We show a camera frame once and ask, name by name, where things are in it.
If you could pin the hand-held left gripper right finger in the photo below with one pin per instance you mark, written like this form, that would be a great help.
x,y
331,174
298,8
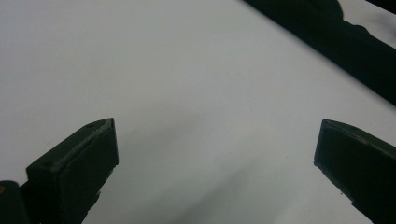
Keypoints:
x,y
364,168

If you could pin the black tank top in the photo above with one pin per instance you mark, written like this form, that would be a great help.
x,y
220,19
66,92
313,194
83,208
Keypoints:
x,y
342,40

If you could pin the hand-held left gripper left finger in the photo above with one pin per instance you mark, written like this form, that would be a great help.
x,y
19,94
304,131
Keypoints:
x,y
71,174

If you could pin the white board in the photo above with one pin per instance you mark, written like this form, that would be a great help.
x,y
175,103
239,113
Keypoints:
x,y
186,77

